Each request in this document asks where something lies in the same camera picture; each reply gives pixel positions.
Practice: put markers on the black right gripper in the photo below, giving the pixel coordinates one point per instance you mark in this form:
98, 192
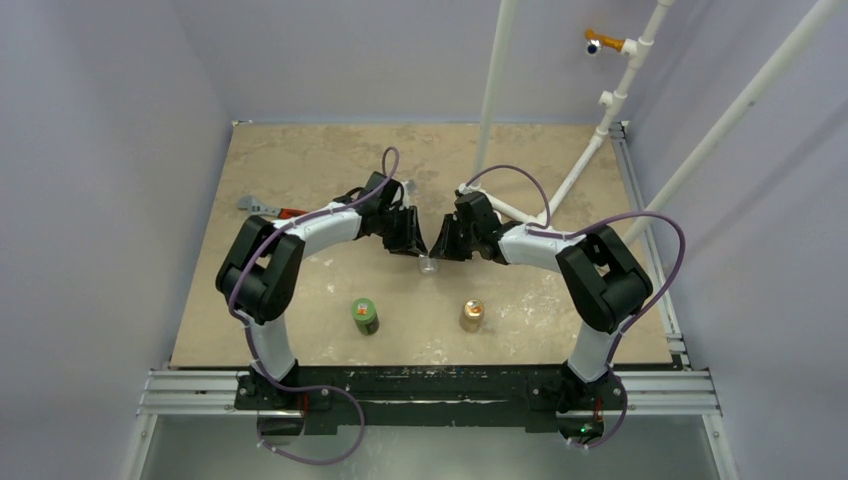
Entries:
457, 234

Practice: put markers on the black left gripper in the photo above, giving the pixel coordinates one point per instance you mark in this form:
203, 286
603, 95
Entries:
409, 242

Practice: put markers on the clear plastic pill organizer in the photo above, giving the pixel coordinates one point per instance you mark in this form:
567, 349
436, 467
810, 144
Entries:
428, 266

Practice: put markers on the green pill bottle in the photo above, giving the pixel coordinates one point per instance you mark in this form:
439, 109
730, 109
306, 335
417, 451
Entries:
365, 316

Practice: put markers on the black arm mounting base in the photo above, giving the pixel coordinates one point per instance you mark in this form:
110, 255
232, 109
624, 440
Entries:
542, 398

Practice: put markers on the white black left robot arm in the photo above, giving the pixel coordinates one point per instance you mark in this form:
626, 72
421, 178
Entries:
259, 274

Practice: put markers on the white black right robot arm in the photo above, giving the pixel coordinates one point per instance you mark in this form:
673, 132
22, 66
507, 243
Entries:
606, 283

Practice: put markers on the amber pill bottle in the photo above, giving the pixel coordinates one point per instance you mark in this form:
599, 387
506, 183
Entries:
472, 315

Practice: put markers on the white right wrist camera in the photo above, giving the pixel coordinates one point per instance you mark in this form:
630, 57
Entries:
464, 189

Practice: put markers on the red handled adjustable wrench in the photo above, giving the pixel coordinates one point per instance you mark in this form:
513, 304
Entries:
253, 206

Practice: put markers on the white PVC pipe frame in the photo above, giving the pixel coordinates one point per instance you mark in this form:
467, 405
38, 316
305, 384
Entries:
777, 179

